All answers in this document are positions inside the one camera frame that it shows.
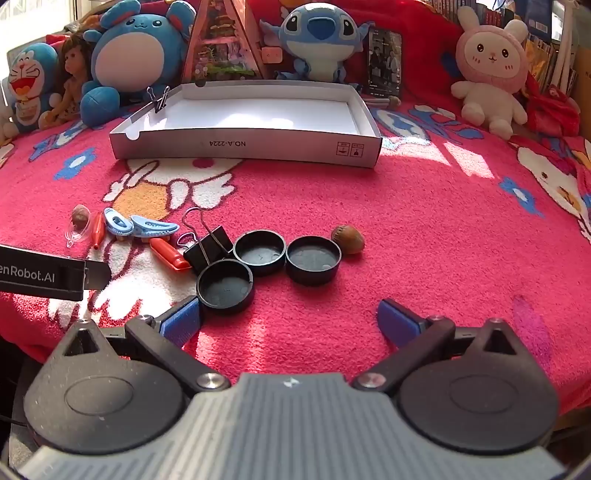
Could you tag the brown acorn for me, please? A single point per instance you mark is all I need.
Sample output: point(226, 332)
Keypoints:
point(348, 239)

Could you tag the blue robot cat plush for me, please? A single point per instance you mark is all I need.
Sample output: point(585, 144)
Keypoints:
point(32, 83)

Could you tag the light blue clip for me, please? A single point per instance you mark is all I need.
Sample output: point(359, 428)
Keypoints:
point(154, 227)
point(116, 224)

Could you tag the large black binder clip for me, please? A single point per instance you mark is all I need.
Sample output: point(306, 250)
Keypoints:
point(210, 249)

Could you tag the round blue plush toy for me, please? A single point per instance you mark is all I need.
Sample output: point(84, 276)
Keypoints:
point(131, 55)

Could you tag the black smartphone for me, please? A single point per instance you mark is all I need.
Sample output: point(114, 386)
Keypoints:
point(384, 62)

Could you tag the row of books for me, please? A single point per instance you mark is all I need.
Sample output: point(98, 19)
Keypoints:
point(540, 50)

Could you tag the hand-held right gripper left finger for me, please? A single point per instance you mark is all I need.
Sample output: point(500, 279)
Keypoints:
point(182, 321)

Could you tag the pink triangular miniature house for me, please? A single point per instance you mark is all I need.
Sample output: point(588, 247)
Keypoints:
point(221, 41)

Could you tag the blue alien plush toy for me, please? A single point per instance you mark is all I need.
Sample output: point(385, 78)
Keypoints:
point(316, 41)

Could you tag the white cardboard box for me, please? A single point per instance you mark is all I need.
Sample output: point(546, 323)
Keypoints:
point(240, 145)

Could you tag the black round cap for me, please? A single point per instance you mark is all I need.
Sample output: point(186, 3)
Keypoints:
point(225, 288)
point(314, 261)
point(259, 253)

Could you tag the orange-red plastic clip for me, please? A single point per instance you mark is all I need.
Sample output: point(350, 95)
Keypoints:
point(170, 254)

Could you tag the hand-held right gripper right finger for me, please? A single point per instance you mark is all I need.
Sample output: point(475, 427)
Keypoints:
point(397, 323)

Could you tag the pink bunny plush toy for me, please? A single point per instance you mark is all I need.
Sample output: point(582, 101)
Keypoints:
point(491, 74)

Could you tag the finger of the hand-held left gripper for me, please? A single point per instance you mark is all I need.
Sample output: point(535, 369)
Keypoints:
point(98, 276)

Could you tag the small pink box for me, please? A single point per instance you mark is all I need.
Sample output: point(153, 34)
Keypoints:
point(271, 55)

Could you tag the small black binder clip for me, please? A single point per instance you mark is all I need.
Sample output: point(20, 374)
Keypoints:
point(159, 100)

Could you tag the brown-haired doll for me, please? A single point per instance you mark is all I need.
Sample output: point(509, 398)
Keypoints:
point(74, 87)

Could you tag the small brown nut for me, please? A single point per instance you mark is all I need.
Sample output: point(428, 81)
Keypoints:
point(80, 216)

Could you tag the red cloth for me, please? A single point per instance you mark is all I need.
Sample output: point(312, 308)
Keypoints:
point(551, 113)

